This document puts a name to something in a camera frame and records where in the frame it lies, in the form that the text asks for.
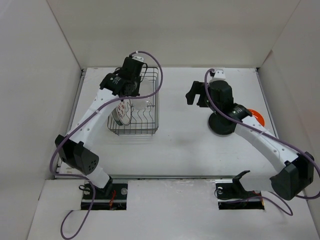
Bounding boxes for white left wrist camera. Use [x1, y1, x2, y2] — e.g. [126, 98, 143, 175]
[132, 55, 145, 63]

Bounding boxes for green rimmed white plate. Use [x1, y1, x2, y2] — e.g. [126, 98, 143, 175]
[111, 108, 123, 126]

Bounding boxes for black round plate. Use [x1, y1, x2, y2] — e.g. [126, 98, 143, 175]
[208, 112, 236, 136]

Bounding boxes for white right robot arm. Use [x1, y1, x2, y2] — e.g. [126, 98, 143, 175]
[185, 80, 315, 201]

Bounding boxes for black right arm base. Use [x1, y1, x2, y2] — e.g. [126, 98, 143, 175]
[214, 170, 265, 210]

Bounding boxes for grey wire dish rack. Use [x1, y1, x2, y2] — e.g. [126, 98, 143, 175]
[106, 67, 159, 135]

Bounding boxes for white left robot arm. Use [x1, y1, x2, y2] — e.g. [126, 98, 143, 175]
[58, 56, 145, 199]

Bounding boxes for clear glass plate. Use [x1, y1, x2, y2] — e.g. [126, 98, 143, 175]
[131, 80, 153, 111]

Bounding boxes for white plate red characters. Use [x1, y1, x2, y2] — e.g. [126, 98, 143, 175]
[116, 99, 132, 126]

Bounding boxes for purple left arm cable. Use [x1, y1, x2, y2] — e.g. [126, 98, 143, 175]
[50, 50, 164, 238]

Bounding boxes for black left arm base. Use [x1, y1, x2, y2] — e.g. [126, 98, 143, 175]
[78, 182, 128, 211]

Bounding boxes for orange round plate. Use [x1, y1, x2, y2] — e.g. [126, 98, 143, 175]
[249, 109, 265, 127]

